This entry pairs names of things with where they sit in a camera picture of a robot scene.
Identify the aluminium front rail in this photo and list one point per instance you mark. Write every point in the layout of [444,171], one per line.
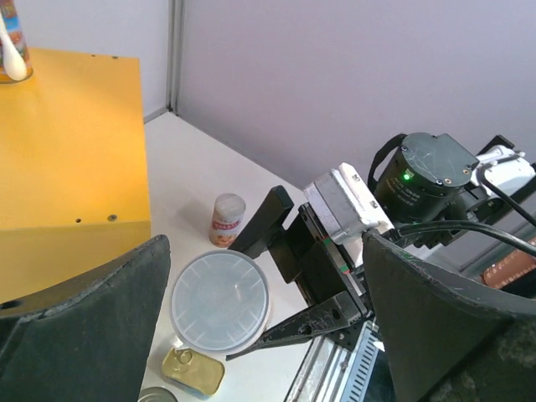
[317,371]

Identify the grey slotted cable duct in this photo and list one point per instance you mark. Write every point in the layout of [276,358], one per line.
[363,373]

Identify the tall can with white spoon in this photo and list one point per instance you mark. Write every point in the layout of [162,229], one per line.
[15,62]

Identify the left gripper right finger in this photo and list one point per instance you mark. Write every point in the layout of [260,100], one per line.
[447,337]

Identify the yellow two-shelf cabinet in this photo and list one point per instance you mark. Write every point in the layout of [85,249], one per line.
[74,187]

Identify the round tomato tin can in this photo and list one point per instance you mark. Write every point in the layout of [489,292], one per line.
[156,394]

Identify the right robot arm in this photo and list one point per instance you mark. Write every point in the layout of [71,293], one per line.
[421,190]

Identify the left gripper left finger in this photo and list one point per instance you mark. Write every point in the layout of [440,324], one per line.
[87,338]

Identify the flat gold tin right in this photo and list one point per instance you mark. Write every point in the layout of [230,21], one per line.
[194,370]

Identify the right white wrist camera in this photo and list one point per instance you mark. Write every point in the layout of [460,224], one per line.
[346,208]

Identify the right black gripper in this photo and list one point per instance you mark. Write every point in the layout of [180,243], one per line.
[337,298]

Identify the small red-white can right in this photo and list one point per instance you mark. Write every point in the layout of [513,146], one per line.
[228,214]

